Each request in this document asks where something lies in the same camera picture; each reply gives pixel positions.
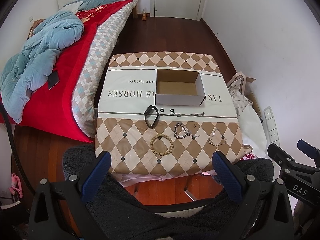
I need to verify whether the pink hanger object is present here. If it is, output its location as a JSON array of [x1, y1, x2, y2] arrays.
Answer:
[[9, 173, 23, 199]]

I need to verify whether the red bed blanket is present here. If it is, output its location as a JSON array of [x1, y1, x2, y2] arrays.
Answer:
[[1, 0, 129, 142]]

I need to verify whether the white cardboard box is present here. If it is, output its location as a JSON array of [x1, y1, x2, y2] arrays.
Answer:
[[155, 69, 206, 107]]

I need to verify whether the orange bottle on floor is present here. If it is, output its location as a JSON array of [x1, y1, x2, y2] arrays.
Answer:
[[142, 8, 147, 21]]

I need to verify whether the pearl charm bracelet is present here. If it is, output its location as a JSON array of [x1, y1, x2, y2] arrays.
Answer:
[[208, 129, 229, 147]]

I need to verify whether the checkered beige tablecloth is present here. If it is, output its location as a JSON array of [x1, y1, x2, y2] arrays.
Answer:
[[95, 51, 245, 179]]

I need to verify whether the black smart watch band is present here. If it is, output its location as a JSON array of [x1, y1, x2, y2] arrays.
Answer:
[[144, 105, 159, 128]]

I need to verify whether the white power strip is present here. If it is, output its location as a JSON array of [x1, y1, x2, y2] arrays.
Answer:
[[264, 106, 280, 146]]

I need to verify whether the black phone on bed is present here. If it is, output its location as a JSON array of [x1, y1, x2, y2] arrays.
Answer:
[[48, 70, 60, 89]]

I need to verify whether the thin silver chain necklace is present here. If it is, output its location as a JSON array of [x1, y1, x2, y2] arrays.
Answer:
[[169, 112, 206, 118]]

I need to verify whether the thick silver chain bracelet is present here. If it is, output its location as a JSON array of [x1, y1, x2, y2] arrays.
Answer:
[[173, 122, 201, 139]]

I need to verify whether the wooden bead bracelet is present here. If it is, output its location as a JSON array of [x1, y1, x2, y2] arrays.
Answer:
[[149, 134, 175, 157]]

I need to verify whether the beige paper bag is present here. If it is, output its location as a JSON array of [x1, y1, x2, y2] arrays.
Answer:
[[227, 72, 261, 117]]

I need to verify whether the black cable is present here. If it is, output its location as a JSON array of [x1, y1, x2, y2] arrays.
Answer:
[[0, 102, 37, 196]]

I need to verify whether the light blue duvet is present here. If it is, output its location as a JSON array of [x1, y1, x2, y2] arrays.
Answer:
[[1, 10, 84, 124]]

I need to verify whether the checkered bed sheet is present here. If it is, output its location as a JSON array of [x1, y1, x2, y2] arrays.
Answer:
[[71, 0, 138, 139]]

